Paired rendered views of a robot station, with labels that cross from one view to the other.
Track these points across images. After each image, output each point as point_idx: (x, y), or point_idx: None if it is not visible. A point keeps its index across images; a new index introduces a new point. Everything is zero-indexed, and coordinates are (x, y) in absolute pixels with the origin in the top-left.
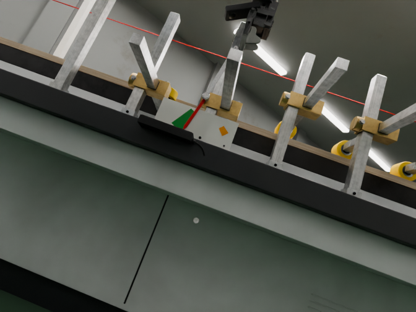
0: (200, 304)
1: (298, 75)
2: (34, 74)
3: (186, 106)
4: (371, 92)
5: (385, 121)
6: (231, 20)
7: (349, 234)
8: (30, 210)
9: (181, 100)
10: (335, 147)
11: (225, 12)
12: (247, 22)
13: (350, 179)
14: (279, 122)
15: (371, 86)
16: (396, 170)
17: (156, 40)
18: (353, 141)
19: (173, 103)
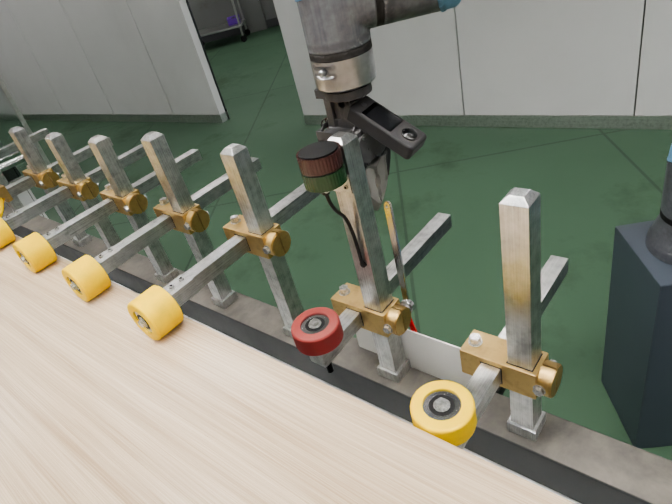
0: None
1: (261, 195)
2: None
3: (432, 340)
4: (175, 166)
5: (199, 199)
6: (396, 152)
7: None
8: None
9: (388, 414)
10: (99, 279)
11: (419, 146)
12: (389, 155)
13: (228, 283)
14: (175, 303)
15: (162, 155)
16: (51, 255)
17: (540, 279)
18: (133, 247)
19: (454, 349)
